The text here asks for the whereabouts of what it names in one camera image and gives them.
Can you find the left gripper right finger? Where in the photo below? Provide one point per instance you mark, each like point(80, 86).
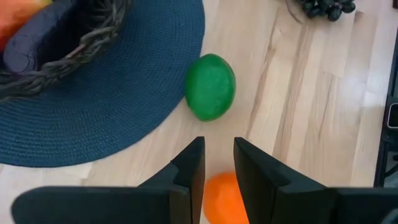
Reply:
point(311, 205)

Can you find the orange fruit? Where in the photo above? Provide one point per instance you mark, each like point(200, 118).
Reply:
point(222, 199)

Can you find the red yellow mango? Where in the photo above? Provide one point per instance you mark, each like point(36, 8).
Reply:
point(18, 15)

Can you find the dark purple grape bunch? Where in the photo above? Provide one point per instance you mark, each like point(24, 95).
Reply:
point(326, 7)

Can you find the green lime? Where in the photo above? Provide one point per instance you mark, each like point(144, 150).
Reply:
point(211, 87)

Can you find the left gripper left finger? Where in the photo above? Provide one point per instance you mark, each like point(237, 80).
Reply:
point(109, 205)

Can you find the dark purple eggplant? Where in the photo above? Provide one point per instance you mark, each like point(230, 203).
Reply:
point(34, 40)

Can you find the round dark blue placemat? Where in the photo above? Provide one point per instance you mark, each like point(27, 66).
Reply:
point(109, 109)

